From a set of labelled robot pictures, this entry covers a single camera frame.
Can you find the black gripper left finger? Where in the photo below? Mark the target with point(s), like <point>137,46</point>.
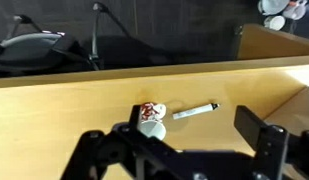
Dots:
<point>94,150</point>

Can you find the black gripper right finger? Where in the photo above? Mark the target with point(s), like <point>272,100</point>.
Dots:
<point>270,146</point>

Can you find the white marker black cap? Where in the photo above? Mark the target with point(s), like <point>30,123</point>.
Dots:
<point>194,111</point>

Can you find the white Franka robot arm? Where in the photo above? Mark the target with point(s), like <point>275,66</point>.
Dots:
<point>274,6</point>

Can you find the red white patterned mug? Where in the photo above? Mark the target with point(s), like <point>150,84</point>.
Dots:
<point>155,111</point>

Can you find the light wooden office desk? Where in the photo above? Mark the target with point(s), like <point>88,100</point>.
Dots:
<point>270,43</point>

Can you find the grey backed office chair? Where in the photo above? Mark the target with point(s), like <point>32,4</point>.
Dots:
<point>30,50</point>

